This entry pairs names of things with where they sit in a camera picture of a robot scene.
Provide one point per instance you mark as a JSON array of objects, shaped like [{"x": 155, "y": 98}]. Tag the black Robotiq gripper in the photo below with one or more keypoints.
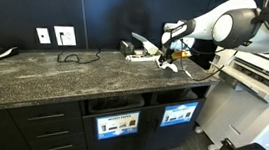
[{"x": 169, "y": 54}]

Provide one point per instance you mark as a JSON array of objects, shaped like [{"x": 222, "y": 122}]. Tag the black tape dispenser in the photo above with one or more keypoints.
[{"x": 126, "y": 47}]

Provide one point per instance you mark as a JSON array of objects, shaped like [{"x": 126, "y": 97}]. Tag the orange wrist camera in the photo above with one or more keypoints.
[{"x": 181, "y": 54}]

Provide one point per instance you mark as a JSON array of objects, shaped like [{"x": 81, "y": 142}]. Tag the white office printer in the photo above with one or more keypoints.
[{"x": 246, "y": 120}]

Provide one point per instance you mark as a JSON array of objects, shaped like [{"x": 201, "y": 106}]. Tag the black stand base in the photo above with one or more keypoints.
[{"x": 236, "y": 148}]

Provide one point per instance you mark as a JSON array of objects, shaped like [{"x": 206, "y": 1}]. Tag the crumpled white paper right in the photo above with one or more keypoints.
[{"x": 146, "y": 45}]

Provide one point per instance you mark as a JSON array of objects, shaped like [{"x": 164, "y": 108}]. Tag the dark cabinet door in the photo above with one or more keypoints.
[{"x": 115, "y": 149}]

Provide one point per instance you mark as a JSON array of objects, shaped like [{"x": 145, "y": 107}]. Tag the mixed paper sign down arrow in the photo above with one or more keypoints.
[{"x": 118, "y": 125}]

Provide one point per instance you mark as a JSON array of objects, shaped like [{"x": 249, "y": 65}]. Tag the white printer caster wheel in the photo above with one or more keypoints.
[
  {"x": 212, "y": 148},
  {"x": 198, "y": 129}
]

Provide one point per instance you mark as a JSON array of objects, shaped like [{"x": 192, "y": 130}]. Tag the mixed paper sign up arrow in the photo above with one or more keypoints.
[{"x": 179, "y": 114}]

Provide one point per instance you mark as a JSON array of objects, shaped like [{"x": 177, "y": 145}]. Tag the narrow white wall plate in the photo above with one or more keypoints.
[{"x": 43, "y": 35}]

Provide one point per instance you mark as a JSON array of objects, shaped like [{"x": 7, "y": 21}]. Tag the right blue-label recycling bin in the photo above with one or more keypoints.
[{"x": 177, "y": 135}]

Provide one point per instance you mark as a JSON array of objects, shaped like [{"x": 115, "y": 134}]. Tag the grey printer bypass tray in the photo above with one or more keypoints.
[{"x": 242, "y": 80}]

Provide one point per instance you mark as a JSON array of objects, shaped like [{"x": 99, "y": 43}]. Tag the clear plastic bucket with lid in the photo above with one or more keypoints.
[{"x": 172, "y": 24}]

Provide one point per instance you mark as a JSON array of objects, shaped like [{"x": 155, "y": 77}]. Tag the wide white wall outlet plate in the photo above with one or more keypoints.
[{"x": 66, "y": 35}]

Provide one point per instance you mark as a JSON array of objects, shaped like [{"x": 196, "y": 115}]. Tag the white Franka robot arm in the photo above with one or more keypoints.
[{"x": 236, "y": 24}]

